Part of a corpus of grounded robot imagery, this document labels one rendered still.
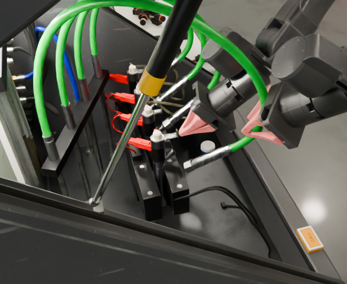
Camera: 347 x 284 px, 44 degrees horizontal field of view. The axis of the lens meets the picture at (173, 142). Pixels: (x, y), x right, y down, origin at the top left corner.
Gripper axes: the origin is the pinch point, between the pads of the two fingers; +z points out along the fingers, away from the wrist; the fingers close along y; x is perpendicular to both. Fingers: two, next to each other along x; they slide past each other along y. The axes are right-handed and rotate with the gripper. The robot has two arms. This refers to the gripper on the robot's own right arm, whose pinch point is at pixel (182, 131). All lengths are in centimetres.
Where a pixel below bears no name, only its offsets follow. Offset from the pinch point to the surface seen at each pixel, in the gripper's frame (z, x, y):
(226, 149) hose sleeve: -8.9, 11.2, -1.0
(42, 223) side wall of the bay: -7.0, 39.5, 27.5
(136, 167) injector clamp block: 15.8, -2.1, -1.3
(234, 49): -22.6, 11.3, 12.8
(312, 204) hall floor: 31, -66, -123
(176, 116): 2.5, -7.4, -1.0
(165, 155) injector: 6.2, 1.5, -1.0
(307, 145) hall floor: 26, -107, -128
